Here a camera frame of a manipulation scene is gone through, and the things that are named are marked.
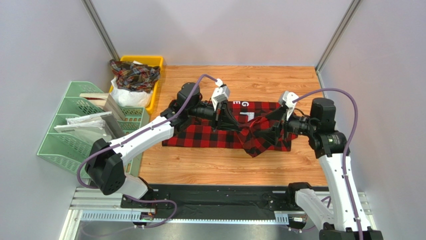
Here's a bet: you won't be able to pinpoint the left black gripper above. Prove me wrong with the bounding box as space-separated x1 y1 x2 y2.
188 100 243 133

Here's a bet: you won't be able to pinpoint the red black plaid shirt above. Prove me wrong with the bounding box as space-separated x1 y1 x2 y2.
161 101 298 158

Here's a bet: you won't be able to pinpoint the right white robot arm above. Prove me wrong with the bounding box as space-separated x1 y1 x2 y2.
259 94 384 240

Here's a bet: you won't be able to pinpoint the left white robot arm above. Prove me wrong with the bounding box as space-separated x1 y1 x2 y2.
84 82 241 199

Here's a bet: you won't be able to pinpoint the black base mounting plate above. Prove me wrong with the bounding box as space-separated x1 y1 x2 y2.
89 183 330 221

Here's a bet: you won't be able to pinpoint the yellow plastic bin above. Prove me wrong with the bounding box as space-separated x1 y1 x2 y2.
108 55 165 114

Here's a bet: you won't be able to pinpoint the multicolour plaid shirt in bin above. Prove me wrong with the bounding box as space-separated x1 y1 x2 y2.
108 59 161 93

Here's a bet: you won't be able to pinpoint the white cloth in bin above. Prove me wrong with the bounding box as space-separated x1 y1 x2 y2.
110 77 154 108

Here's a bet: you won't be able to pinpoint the brown book in rack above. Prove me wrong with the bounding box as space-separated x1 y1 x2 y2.
79 93 116 110

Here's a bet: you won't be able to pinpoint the papers in file rack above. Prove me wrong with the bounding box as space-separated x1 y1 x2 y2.
53 111 125 144

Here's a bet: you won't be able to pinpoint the green plastic file rack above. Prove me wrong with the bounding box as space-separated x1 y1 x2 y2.
37 81 150 174

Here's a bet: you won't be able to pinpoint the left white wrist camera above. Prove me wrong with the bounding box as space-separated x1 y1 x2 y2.
211 78 231 111

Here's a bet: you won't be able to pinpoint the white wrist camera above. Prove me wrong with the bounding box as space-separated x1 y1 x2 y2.
211 78 231 111
278 90 299 121

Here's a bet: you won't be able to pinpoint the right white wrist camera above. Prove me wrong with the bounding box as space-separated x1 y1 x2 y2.
278 90 299 121

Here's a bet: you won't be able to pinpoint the aluminium rail frame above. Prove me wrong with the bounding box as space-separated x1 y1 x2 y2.
59 186 380 240

